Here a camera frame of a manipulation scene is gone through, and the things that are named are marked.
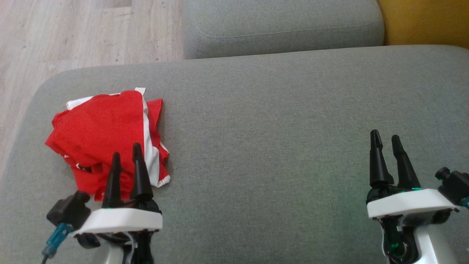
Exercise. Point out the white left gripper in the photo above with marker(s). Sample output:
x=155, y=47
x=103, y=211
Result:
x=121, y=220

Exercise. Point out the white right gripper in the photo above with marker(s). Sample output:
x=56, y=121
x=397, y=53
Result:
x=406, y=203

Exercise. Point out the red white Bulls shorts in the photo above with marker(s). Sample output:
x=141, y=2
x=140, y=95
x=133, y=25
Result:
x=152, y=161

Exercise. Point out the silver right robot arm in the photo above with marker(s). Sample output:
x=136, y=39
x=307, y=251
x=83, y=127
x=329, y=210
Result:
x=432, y=245

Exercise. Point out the large grey sofa ottoman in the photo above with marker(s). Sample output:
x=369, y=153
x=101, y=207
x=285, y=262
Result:
x=274, y=146

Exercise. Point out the wide yellow sofa backrest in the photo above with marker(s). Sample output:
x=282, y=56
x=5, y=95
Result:
x=425, y=20

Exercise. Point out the grey sofa back cushion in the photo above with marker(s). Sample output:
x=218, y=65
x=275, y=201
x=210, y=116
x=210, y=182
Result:
x=278, y=25

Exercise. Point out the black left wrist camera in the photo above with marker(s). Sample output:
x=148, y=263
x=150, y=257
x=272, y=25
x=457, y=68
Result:
x=69, y=211

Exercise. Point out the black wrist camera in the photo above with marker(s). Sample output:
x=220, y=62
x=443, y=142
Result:
x=69, y=211
x=454, y=185

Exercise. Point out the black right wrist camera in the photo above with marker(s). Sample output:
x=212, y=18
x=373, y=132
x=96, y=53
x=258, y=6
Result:
x=454, y=185

